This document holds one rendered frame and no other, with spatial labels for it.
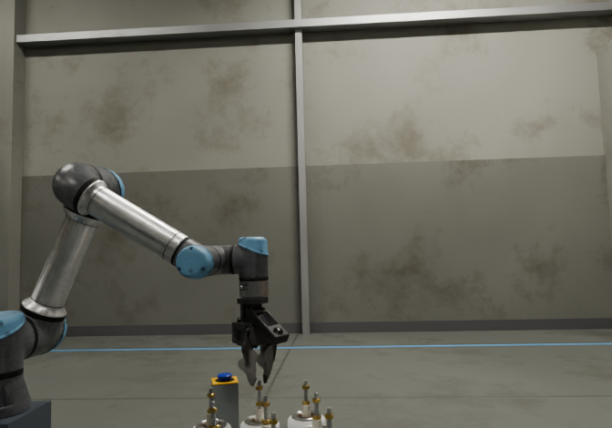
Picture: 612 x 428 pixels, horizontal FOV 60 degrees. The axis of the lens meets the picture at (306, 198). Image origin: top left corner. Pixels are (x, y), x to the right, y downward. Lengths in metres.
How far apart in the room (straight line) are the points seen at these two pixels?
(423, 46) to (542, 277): 2.00
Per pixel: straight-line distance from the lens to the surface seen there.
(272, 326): 1.31
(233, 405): 1.55
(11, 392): 1.50
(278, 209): 4.18
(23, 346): 1.51
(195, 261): 1.22
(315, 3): 4.59
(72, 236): 1.52
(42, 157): 4.88
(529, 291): 4.38
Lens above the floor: 0.68
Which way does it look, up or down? 5 degrees up
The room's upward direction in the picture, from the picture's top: 1 degrees counter-clockwise
